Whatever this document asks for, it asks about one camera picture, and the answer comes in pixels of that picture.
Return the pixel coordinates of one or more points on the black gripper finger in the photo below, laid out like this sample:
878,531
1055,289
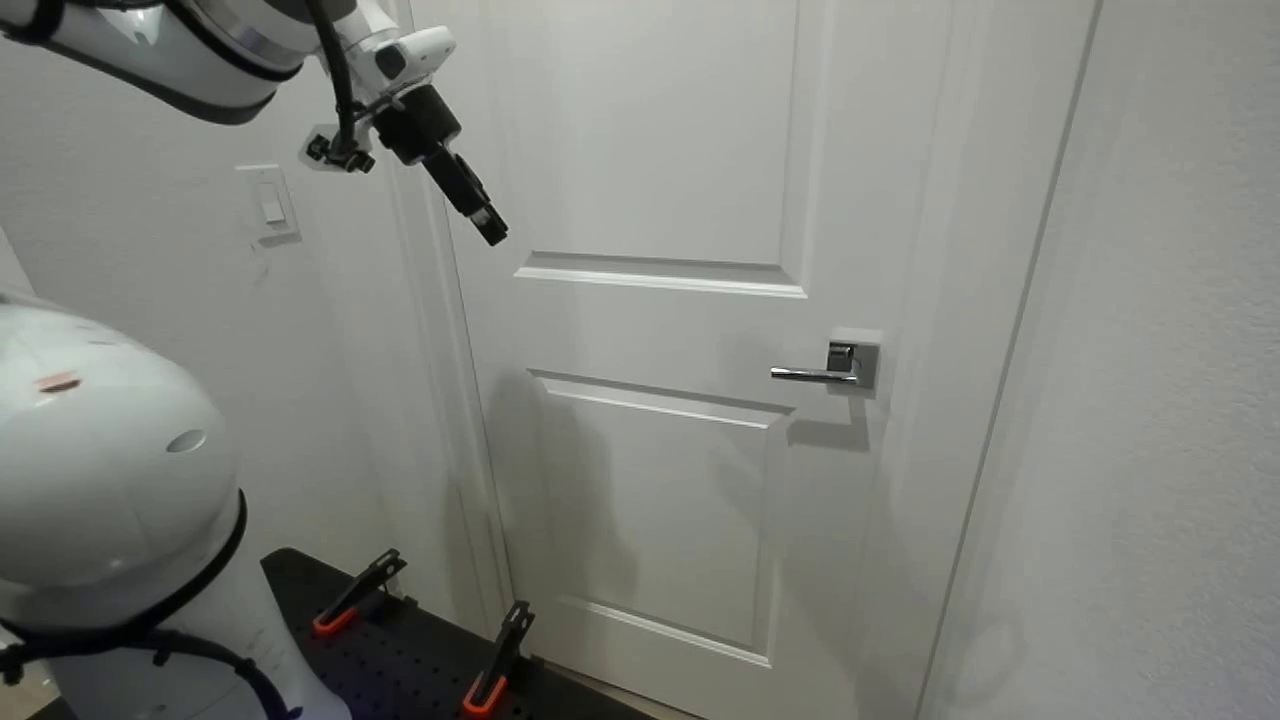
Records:
460,203
472,187

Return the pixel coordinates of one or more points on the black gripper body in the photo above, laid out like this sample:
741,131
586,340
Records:
421,127

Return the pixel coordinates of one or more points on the white wall light switch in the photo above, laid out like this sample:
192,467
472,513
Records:
269,204

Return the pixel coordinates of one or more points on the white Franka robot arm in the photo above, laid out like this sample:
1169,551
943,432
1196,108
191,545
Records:
105,453

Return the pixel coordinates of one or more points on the black robot base board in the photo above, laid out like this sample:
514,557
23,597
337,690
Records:
400,660

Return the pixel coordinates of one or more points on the black orange spring clamp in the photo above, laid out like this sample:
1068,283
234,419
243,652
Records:
497,660
353,597

